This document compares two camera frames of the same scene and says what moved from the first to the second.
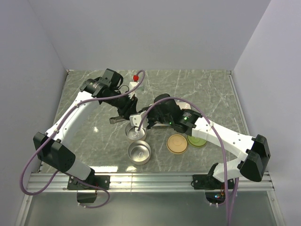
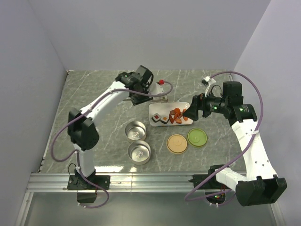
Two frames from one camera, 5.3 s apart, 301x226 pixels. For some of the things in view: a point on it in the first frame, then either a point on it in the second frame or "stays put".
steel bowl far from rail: x=134 y=135 stays put
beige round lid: x=177 y=144 stays put
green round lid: x=196 y=142 stays put
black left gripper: x=130 y=108 to x=136 y=101
